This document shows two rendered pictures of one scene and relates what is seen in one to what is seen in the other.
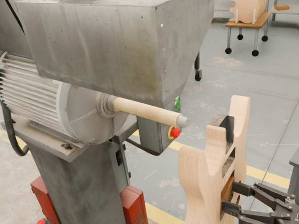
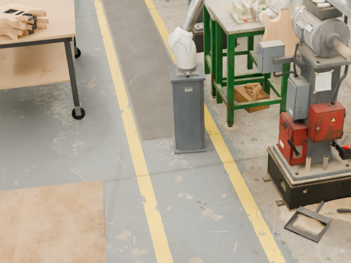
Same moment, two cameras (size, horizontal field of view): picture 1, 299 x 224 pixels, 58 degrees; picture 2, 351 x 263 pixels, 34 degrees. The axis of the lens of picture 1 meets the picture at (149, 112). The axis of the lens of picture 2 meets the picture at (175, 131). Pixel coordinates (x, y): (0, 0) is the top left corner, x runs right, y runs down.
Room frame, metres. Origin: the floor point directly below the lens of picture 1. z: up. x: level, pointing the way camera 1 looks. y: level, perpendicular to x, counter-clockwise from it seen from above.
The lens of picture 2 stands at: (4.00, 1.80, 2.70)
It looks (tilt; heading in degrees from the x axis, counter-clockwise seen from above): 32 degrees down; 221
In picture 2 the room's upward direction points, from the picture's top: 3 degrees counter-clockwise
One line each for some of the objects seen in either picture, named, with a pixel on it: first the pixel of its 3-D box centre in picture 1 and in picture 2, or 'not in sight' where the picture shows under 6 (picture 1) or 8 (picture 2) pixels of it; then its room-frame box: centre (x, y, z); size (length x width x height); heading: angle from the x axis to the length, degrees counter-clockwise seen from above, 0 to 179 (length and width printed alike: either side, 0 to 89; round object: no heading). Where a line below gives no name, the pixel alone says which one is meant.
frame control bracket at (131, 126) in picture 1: (132, 125); (286, 59); (0.84, 0.07, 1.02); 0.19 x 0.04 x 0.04; 141
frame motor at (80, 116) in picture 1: (64, 86); (318, 29); (0.76, 0.25, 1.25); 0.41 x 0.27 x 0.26; 51
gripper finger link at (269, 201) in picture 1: (269, 201); not in sight; (0.44, -0.27, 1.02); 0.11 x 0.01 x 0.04; 32
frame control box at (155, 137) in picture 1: (142, 123); (277, 64); (0.89, 0.03, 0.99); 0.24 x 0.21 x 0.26; 51
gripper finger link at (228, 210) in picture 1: (234, 215); not in sight; (0.41, -0.17, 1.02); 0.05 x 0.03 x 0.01; 54
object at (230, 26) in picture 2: not in sight; (248, 54); (0.06, -0.74, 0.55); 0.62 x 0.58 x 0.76; 51
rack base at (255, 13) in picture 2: not in sight; (259, 10); (0.04, -0.65, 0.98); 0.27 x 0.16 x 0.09; 51
